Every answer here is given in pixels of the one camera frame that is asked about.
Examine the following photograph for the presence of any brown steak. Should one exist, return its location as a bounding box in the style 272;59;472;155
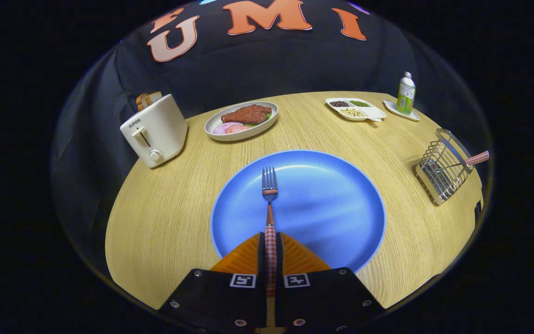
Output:
221;104;272;125

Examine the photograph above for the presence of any green lettuce leaf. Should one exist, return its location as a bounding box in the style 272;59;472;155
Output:
244;113;273;127

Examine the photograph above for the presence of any white divided dish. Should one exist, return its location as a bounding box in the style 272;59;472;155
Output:
325;97;387;122

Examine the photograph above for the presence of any small white saucer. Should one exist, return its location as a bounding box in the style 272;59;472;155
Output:
383;100;420;122

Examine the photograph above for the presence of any green label bottle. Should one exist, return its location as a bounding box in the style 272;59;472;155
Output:
396;71;416;116

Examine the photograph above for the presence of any metal wire basket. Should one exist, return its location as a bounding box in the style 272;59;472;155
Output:
414;128;476;206

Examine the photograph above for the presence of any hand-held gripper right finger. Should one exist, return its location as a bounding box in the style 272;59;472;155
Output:
275;232;385;332

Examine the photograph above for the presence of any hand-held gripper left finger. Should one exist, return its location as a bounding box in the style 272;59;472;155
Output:
158;232;267;332

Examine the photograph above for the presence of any white oval plate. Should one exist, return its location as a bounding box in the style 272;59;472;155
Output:
204;101;279;141

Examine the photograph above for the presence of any red checkered handle spoon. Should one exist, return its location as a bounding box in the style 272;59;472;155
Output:
427;150;490;173

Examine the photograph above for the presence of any blue round plate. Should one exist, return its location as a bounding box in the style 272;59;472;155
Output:
210;149;387;274

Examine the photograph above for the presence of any black backdrop cloth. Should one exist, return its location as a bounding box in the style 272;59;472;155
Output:
51;0;485;274

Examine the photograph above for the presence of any red checkered handle fork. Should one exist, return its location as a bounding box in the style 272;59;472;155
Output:
261;166;279;297

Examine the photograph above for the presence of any white toaster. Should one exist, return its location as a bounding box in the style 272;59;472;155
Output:
120;94;189;168

